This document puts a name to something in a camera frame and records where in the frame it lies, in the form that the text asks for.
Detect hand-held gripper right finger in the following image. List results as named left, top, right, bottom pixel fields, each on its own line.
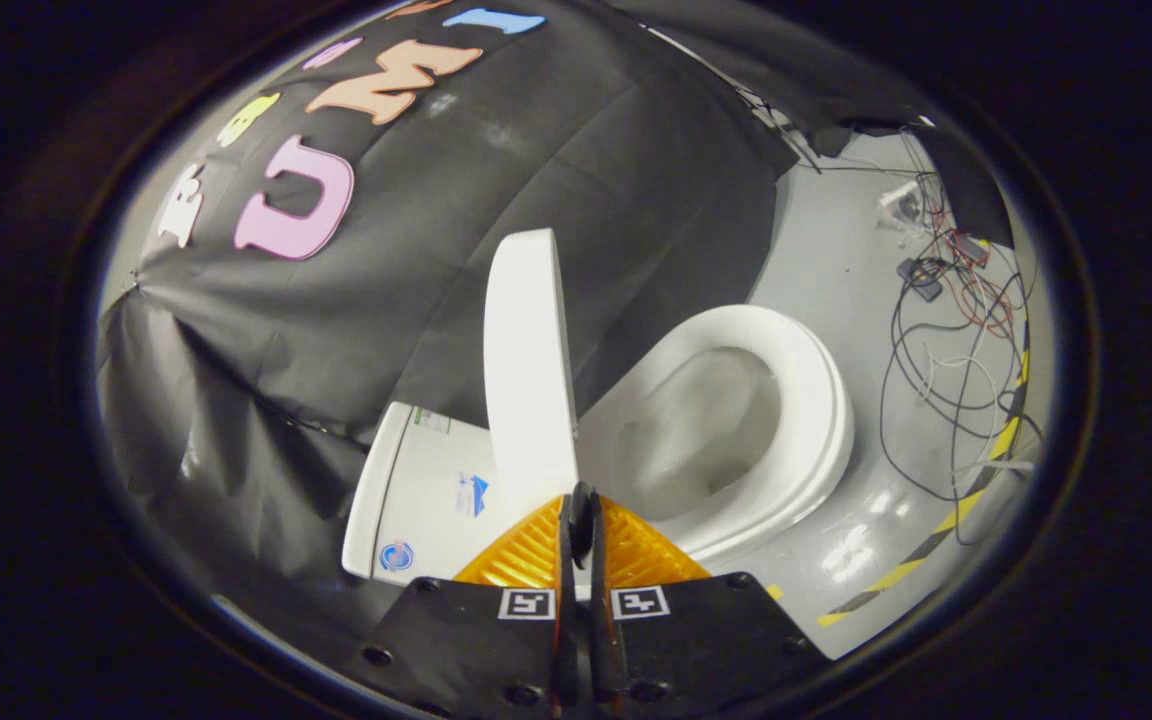
left=576, top=483, right=830, bottom=720

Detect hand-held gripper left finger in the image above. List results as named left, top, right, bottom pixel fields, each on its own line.
left=351, top=495, right=582, bottom=720

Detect white toilet lid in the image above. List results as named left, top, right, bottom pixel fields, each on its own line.
left=483, top=228, right=582, bottom=521

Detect white toilet bowl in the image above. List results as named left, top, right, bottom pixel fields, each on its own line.
left=581, top=345, right=855, bottom=566

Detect yellow black floor tape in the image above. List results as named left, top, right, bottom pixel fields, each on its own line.
left=816, top=350, right=1033, bottom=629

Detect black power adapter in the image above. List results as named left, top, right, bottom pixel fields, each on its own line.
left=897, top=257, right=946, bottom=302

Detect black backdrop cloth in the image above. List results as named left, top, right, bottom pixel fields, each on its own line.
left=96, top=0, right=1017, bottom=641

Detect tangle of cables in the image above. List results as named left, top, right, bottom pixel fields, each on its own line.
left=881, top=130, right=1043, bottom=546

